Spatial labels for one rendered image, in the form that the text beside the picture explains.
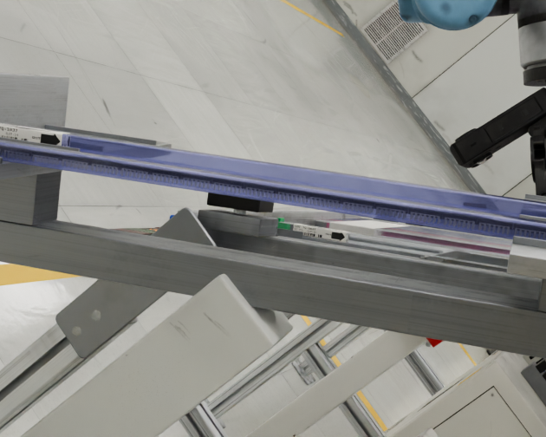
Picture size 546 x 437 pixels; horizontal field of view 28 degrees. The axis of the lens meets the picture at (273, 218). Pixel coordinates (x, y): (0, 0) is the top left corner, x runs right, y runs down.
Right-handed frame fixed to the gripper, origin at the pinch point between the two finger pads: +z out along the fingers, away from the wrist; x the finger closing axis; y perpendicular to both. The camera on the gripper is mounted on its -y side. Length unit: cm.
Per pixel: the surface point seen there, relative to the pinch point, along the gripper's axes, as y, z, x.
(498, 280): -2.5, -0.1, -21.0
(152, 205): -125, -15, 172
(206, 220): -27.3, -6.6, -24.0
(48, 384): -44, 8, -25
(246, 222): -23.6, -6.2, -24.0
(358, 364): -43, 20, 83
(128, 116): -145, -46, 202
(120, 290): -35.5, -0.8, -25.4
